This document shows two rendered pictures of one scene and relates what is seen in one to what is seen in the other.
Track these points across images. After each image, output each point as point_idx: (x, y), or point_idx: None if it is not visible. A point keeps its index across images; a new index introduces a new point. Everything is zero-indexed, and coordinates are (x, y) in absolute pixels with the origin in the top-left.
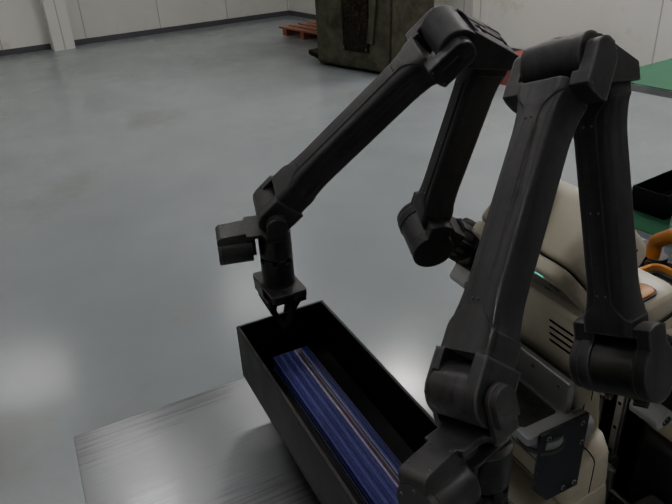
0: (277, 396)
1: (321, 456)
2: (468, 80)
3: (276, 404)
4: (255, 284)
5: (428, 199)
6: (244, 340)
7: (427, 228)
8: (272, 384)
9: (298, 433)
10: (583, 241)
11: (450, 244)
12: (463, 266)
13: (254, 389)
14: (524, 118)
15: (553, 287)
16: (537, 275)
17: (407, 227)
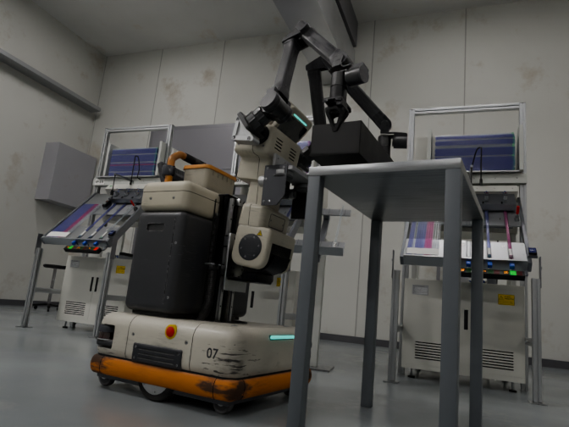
0: (378, 146)
1: (389, 157)
2: (299, 50)
3: (377, 151)
4: (343, 102)
5: (289, 90)
6: (365, 126)
7: (288, 102)
8: (377, 141)
9: (383, 156)
10: (323, 110)
11: None
12: (261, 131)
13: (366, 155)
14: None
15: (301, 131)
16: (301, 126)
17: (284, 101)
